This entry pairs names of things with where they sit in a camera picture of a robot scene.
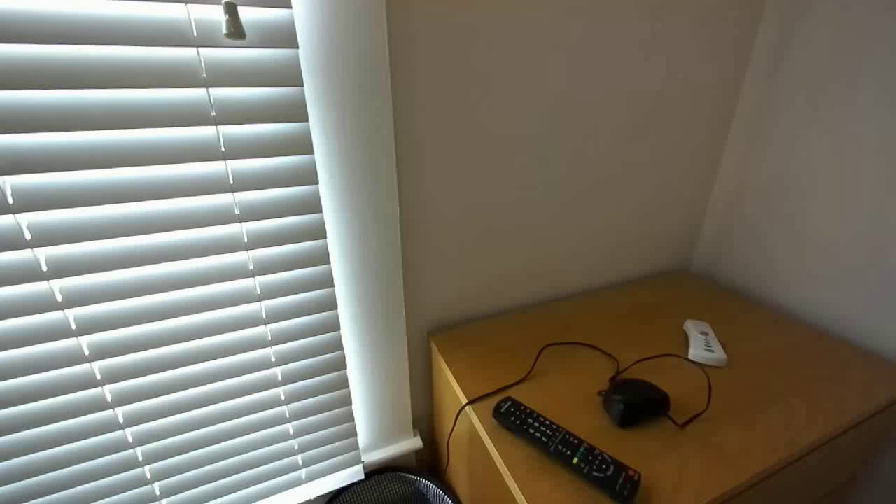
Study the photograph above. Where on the black tv remote control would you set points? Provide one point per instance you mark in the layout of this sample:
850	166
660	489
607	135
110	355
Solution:
565	447

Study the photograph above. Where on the black waste bin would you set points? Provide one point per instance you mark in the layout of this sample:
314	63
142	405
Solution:
392	489

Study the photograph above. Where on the small white remote device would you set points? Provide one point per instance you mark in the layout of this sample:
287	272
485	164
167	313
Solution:
703	342

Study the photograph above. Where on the white horizontal window blinds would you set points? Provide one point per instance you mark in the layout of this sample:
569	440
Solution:
159	271

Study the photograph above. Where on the light wooden nightstand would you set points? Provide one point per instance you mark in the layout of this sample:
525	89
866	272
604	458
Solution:
793	411

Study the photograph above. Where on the white window frame trim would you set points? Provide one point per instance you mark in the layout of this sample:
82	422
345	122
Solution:
359	233

